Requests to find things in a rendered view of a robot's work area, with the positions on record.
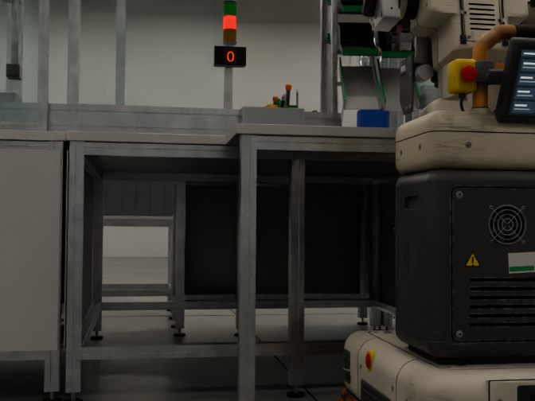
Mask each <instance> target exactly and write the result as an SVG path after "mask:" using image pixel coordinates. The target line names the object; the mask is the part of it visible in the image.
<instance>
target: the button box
mask: <svg viewBox="0 0 535 401"><path fill-rule="evenodd" d="M240 123H247V124H275V125H302V126H304V108H292V107H289V108H285V107H246V106H243V107H242V108H241V109H240Z"/></svg>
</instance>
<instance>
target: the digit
mask: <svg viewBox="0 0 535 401"><path fill-rule="evenodd" d="M224 64H236V48H224Z"/></svg>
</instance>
